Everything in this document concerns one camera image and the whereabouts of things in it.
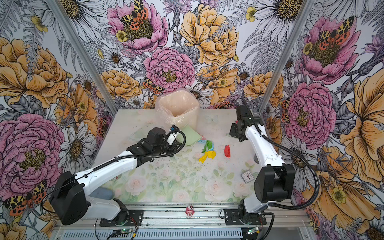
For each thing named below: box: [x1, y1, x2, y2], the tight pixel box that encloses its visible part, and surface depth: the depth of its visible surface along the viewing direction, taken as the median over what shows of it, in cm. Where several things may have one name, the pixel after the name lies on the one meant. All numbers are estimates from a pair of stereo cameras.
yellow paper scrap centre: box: [199, 150, 217, 164], surface depth 98 cm
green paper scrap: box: [201, 140, 212, 153], surface depth 101 cm
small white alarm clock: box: [240, 170, 255, 184], surface depth 88 cm
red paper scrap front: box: [224, 144, 231, 158], surface depth 101 cm
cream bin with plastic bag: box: [155, 89, 201, 130], surface depth 93 cm
